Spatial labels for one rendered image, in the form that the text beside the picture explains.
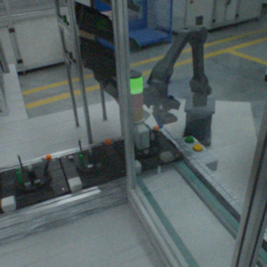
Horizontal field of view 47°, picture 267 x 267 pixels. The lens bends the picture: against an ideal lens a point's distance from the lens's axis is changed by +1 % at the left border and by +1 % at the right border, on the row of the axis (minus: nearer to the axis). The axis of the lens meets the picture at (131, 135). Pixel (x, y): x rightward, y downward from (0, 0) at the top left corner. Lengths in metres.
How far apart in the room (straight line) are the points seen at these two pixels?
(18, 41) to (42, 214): 4.13
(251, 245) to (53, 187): 0.84
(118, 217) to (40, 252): 0.30
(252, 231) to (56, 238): 0.81
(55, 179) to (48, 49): 4.13
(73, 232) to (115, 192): 0.21
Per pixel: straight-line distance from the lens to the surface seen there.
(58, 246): 1.18
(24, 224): 1.20
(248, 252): 0.59
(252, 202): 0.52
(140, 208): 1.11
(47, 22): 5.18
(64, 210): 1.19
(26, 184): 1.23
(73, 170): 1.29
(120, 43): 0.89
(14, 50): 5.10
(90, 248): 1.15
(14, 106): 2.17
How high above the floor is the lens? 1.77
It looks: 33 degrees down
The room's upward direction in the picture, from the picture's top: 3 degrees counter-clockwise
